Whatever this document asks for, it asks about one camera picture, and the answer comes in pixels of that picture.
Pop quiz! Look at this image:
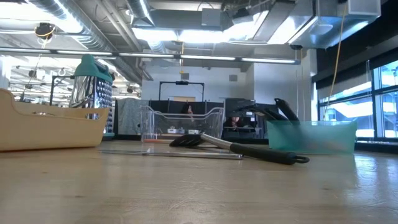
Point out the clear plastic bin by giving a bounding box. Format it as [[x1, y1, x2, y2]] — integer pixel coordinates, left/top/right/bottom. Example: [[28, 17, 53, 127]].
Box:
[[139, 105, 225, 144]]

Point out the black slotted turner steel handle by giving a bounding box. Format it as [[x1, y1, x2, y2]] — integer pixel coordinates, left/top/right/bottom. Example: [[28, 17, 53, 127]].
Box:
[[169, 133, 311, 166]]

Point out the black solid turner steel handle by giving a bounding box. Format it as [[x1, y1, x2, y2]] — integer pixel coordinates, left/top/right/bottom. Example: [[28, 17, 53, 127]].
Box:
[[274, 98, 300, 122]]

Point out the teal plastic bin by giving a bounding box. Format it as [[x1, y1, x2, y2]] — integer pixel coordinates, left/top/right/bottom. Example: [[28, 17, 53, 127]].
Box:
[[266, 120, 358, 155]]

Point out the orange plastic bin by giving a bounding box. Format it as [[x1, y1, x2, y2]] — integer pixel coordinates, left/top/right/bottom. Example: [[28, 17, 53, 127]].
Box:
[[0, 88, 110, 152]]

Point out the person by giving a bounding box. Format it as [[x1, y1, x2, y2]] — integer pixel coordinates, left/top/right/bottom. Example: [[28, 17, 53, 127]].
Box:
[[224, 116, 248, 129], [180, 104, 197, 125]]

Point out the black partition panel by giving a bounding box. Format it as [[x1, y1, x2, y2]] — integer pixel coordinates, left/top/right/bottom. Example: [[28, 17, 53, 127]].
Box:
[[149, 99, 224, 114]]

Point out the long ceiling light bar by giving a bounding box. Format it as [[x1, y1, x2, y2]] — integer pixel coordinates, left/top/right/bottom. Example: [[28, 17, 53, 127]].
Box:
[[0, 46, 302, 65]]

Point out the grey cloth cover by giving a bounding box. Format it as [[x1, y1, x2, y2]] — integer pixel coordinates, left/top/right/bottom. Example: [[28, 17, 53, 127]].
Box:
[[114, 98, 150, 136]]

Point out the teal steel box grater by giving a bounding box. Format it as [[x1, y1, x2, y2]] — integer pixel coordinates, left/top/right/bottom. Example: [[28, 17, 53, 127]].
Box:
[[68, 53, 115, 141]]

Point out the black background gantry frame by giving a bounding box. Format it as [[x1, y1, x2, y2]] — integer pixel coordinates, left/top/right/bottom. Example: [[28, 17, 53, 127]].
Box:
[[158, 80, 205, 102]]

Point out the silver rectangular air duct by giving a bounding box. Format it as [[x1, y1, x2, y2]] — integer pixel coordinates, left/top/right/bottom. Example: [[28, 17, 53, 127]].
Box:
[[223, 0, 382, 50]]

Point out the silver round air duct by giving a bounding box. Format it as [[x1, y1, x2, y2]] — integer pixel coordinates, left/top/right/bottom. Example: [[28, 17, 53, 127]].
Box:
[[27, 0, 144, 85]]

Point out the black background rack frame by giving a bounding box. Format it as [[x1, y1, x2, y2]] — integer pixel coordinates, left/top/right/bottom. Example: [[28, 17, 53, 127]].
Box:
[[49, 75, 75, 106]]

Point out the yellow hanging cable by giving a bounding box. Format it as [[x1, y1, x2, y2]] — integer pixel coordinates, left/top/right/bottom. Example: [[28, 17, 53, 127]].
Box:
[[322, 0, 348, 123]]

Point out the yellow black cord reel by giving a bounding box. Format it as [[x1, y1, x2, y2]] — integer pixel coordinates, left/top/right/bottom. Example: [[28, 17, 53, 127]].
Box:
[[34, 22, 57, 40]]

